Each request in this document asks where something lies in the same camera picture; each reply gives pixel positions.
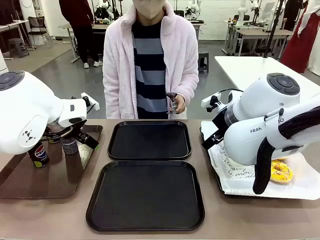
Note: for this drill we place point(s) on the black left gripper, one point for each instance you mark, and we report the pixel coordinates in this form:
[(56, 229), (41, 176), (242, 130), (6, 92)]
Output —
[(75, 128)]

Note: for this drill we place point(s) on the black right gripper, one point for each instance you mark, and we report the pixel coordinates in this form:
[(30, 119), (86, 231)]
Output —
[(219, 122)]

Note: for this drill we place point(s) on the black Pepsi can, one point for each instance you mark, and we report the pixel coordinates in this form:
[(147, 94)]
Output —
[(38, 155), (70, 147)]

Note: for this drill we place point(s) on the metal tongs red dotted tips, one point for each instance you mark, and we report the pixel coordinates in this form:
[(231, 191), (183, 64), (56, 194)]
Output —
[(172, 100)]

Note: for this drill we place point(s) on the person right forearm pink sleeve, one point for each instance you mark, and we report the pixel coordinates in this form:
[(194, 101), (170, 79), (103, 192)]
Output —
[(111, 97)]

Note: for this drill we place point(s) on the person left forearm pink sleeve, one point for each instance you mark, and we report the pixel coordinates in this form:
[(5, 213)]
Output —
[(188, 85)]

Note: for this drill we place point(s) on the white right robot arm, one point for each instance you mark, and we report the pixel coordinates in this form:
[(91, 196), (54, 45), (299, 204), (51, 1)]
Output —
[(252, 112)]

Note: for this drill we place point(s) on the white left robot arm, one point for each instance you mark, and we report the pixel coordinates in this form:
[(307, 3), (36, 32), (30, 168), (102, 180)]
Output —
[(30, 105)]

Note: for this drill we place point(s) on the person left hand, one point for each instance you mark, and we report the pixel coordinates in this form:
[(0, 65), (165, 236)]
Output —
[(181, 103)]

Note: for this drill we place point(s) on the black tray under paper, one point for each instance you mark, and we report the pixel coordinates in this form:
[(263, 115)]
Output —
[(203, 137)]

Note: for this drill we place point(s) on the printed paper donut wrapper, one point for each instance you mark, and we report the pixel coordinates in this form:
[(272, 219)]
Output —
[(233, 172)]

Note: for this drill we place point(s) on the large white paper sheet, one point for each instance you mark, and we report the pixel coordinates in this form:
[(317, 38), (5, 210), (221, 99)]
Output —
[(237, 186)]

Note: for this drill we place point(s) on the brown plastic serving tray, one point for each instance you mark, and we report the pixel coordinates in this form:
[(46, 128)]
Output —
[(30, 180)]

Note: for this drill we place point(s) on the black plastic serving tray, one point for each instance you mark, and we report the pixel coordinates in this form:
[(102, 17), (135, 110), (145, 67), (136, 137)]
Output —
[(150, 140), (145, 197)]

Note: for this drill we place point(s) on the yellow sprinkled donut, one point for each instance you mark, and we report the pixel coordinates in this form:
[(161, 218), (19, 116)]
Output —
[(281, 172)]

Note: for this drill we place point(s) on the white table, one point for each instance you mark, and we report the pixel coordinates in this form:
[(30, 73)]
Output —
[(240, 67)]

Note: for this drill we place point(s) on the dark plastic stool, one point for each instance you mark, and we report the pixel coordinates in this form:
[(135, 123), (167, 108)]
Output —
[(203, 61)]

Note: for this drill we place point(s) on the person in pink fleece robe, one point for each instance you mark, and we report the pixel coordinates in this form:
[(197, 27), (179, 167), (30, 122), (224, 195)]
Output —
[(155, 62)]

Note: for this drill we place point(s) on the grey plastic stool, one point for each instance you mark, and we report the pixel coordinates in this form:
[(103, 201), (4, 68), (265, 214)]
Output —
[(18, 46)]

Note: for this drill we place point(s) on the light wooden work table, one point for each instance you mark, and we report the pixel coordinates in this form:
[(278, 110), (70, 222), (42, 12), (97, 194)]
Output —
[(72, 27)]

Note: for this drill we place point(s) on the person in maroon top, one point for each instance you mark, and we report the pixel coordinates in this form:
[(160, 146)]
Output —
[(80, 25)]

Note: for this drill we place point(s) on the black office chair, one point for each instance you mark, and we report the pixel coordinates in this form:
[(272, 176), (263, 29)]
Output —
[(37, 27)]

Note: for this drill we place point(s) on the wooden table with robot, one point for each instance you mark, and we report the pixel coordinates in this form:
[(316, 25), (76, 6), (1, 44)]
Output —
[(260, 33)]

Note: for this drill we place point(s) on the black tripod pole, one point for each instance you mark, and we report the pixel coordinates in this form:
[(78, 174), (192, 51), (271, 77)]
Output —
[(273, 30)]

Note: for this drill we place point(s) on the white desk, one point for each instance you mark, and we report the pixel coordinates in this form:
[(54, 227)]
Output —
[(12, 25)]

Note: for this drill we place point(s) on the figure in red dress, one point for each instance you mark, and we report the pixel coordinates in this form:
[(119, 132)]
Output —
[(298, 42)]

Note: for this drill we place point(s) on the beige face mask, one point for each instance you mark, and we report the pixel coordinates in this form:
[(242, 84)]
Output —
[(149, 8)]

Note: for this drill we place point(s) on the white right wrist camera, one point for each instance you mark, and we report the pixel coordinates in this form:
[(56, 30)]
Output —
[(209, 100)]

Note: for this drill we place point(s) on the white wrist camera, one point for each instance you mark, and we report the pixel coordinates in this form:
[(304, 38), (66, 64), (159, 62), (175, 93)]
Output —
[(209, 100), (93, 103)]

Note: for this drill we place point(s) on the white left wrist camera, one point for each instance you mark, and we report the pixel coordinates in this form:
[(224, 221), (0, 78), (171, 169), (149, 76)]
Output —
[(93, 103)]

